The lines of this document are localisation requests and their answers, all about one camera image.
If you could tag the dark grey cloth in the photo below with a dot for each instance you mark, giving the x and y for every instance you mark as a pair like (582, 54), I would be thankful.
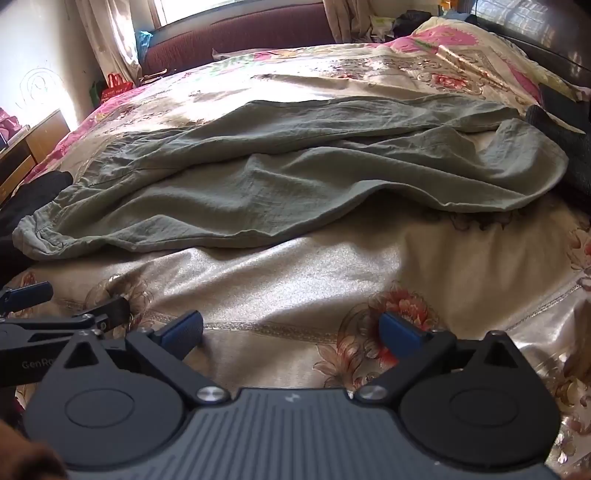
(565, 143)

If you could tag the black cloth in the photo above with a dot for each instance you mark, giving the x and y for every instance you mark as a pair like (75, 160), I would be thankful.
(32, 198)

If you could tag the wooden cabinet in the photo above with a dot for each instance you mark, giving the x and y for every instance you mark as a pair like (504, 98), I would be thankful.
(32, 147)

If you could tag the pile of clothes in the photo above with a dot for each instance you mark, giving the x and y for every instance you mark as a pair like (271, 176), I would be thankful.
(406, 23)

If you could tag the red shopping bag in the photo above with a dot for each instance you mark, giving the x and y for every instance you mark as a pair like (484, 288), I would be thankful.
(117, 87)

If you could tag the pink cloth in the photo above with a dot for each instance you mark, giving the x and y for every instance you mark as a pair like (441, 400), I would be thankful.
(8, 122)

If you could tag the green bag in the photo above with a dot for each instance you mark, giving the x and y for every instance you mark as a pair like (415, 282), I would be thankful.
(97, 94)

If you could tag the brown fuzzy cloth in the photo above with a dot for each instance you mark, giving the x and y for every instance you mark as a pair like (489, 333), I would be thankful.
(25, 452)

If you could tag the window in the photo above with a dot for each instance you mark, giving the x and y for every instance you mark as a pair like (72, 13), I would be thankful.
(231, 7)

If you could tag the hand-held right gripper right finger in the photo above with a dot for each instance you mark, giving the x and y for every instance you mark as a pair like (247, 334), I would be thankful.
(399, 330)

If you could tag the beige patterned curtain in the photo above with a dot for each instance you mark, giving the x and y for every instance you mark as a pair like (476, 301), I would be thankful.
(346, 18)
(115, 37)

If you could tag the dark wooden bed board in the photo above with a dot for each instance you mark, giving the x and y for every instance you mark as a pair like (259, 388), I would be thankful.
(540, 37)

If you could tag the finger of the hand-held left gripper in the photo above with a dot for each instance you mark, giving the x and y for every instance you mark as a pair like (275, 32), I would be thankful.
(27, 293)
(111, 311)

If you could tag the floral satin bedspread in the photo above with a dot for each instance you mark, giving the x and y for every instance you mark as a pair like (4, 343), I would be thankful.
(300, 286)

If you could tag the blue plastic bag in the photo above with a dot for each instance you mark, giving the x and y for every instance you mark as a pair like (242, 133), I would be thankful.
(144, 44)

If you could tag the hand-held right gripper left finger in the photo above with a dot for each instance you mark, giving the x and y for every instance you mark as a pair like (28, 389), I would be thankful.
(181, 331)

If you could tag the grey-green pants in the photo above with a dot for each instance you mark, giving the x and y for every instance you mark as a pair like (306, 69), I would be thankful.
(286, 184)

